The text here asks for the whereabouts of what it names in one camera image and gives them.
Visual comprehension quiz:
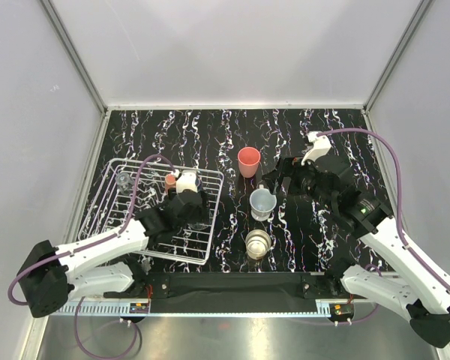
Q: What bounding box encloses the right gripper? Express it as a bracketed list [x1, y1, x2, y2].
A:
[262, 155, 337, 211]

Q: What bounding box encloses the light blue plastic cup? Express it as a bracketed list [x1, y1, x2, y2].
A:
[249, 184, 277, 221]

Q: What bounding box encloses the salmon ceramic mug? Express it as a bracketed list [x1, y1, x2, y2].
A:
[164, 173, 176, 195]

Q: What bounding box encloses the pink plastic cup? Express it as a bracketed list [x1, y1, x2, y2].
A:
[237, 147, 261, 179]

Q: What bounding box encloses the steel metal cup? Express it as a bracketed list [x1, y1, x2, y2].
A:
[245, 229, 272, 260]

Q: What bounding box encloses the small clear faceted glass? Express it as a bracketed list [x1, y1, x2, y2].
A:
[115, 172, 134, 195]

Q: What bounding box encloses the clear glass tumbler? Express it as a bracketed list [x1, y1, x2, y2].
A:
[188, 220, 210, 231]

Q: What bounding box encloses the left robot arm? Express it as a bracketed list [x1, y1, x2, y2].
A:
[17, 190, 209, 318]

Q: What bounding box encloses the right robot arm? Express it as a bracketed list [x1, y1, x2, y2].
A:
[262, 155, 450, 348]

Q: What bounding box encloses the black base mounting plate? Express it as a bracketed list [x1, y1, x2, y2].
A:
[104, 272, 350, 314]

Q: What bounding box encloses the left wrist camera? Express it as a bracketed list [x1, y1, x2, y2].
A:
[175, 170, 201, 194]

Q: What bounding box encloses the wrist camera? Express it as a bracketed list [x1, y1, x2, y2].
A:
[175, 170, 201, 194]
[301, 131, 332, 166]

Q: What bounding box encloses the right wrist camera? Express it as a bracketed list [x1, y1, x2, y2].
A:
[301, 131, 332, 166]

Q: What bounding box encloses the white wire dish rack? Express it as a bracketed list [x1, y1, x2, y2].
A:
[77, 158, 224, 265]

